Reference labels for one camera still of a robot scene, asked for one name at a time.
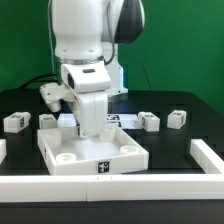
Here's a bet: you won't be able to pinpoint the white hanging cable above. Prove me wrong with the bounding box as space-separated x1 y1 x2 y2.
46 0 57 90

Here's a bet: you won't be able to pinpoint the white front fence bar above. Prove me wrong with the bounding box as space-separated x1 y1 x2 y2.
0 174 224 202

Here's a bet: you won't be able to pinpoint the white square table top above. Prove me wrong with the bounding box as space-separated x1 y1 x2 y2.
37 125 149 175

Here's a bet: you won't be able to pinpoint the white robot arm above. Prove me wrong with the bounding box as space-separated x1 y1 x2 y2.
40 0 145 138

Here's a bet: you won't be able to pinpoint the white right fence bar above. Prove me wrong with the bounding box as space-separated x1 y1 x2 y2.
190 139 224 175

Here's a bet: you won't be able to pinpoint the white plate with fiducial tags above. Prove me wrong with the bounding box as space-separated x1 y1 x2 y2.
57 113 141 129

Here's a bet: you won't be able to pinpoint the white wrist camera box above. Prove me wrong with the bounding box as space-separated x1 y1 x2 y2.
61 62 110 93

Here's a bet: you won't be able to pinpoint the black cables behind base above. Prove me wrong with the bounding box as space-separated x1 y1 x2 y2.
19 72 59 90

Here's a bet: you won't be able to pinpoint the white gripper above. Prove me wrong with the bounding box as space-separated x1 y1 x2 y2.
40 83 108 138

